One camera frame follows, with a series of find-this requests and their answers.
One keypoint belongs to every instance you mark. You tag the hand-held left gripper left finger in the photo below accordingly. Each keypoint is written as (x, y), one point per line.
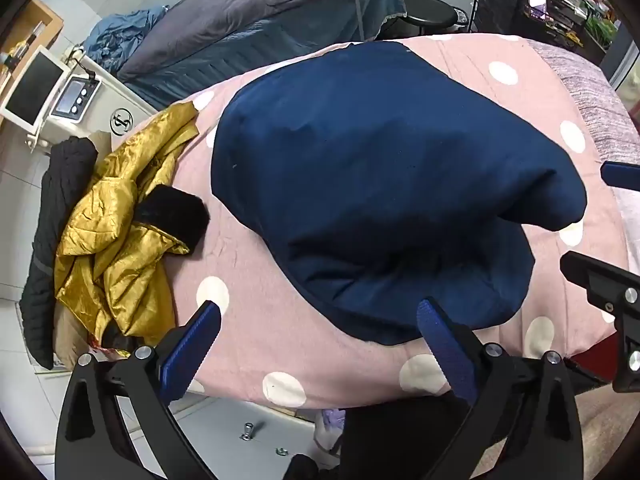
(192, 345)

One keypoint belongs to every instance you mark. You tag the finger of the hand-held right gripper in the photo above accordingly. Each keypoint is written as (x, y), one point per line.
(622, 174)
(607, 287)

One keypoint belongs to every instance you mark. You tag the black storage rack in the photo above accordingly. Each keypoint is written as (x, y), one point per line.
(505, 0)

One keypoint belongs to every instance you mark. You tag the lilac plastic bag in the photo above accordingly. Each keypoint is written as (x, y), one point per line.
(330, 417)

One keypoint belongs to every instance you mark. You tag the pink polka-dot blanket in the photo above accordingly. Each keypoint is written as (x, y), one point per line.
(280, 285)

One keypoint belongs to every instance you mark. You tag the black puffer jacket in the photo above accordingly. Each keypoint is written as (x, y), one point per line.
(45, 240)

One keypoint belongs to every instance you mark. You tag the gold shiny jacket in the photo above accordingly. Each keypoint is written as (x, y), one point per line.
(100, 220)

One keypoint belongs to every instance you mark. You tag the black round stool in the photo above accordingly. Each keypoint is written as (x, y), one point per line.
(430, 10)

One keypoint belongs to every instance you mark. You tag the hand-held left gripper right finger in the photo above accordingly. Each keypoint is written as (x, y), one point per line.
(445, 350)

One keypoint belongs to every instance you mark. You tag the white machine cabinet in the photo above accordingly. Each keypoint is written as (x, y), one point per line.
(135, 105)

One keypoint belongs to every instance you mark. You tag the white framed monitor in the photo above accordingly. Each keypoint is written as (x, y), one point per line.
(30, 85)

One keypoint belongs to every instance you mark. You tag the person's dark pants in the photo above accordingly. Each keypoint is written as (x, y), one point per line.
(380, 440)

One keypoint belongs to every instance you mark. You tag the metal bolt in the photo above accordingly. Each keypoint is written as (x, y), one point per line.
(246, 430)
(281, 451)

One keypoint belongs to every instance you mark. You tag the navy blue jacket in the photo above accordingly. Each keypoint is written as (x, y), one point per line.
(375, 160)

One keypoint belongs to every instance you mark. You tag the blue crumpled cloth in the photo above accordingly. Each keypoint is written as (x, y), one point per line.
(125, 35)

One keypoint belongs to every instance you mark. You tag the wooden desk shelf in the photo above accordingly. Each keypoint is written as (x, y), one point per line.
(42, 12)

